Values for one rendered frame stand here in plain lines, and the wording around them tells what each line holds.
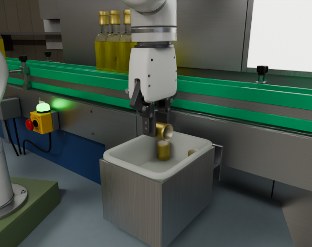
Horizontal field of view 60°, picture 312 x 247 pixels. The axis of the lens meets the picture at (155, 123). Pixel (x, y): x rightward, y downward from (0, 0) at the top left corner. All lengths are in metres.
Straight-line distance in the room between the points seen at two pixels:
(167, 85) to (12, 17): 4.08
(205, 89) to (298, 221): 0.52
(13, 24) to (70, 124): 3.60
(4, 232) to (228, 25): 0.81
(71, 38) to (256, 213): 1.10
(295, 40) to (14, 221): 0.85
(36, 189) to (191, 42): 0.66
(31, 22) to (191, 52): 3.56
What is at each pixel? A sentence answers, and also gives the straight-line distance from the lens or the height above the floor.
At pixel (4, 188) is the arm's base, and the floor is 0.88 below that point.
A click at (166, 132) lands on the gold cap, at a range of 0.56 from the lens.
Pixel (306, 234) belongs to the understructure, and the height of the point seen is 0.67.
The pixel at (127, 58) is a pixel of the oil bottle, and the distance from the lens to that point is 0.91.
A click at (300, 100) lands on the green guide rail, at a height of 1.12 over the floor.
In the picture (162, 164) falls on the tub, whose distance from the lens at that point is 0.70.
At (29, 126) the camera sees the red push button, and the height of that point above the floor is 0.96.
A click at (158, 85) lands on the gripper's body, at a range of 0.51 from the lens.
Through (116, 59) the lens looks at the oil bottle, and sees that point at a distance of 0.94.
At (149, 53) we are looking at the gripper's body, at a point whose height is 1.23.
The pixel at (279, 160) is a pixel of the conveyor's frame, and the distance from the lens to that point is 0.70.
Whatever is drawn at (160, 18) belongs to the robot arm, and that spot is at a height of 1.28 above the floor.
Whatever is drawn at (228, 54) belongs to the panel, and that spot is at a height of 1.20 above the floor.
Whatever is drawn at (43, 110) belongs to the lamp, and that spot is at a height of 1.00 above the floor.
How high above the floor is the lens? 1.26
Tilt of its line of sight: 18 degrees down
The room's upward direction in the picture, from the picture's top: straight up
